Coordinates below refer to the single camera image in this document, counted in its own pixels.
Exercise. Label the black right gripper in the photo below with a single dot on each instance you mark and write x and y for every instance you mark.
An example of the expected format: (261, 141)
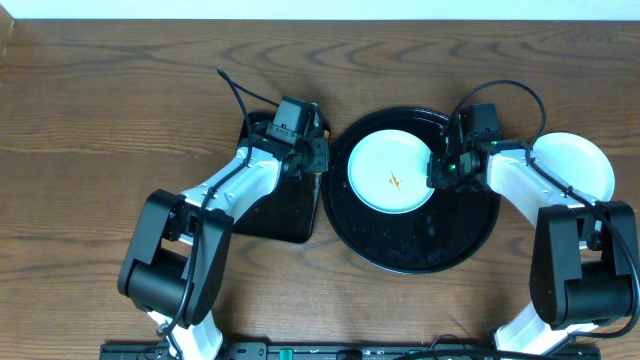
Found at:
(436, 178)

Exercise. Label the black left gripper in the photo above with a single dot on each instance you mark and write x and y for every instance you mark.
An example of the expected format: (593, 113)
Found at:
(318, 154)

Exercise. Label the pale green plate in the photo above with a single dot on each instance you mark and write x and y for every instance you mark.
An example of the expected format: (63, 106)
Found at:
(577, 161)
(387, 171)

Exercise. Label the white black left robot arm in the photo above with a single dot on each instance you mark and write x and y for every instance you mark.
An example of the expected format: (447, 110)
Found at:
(175, 262)

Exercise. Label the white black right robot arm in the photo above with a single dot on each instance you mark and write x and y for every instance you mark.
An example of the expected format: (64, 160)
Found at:
(584, 268)

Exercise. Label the round black serving tray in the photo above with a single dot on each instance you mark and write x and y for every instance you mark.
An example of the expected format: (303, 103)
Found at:
(438, 235)

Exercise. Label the black rectangular water tray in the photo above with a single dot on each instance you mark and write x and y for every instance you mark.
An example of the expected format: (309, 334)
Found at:
(288, 212)

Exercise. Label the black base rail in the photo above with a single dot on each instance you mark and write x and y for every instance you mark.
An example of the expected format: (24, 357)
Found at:
(262, 351)

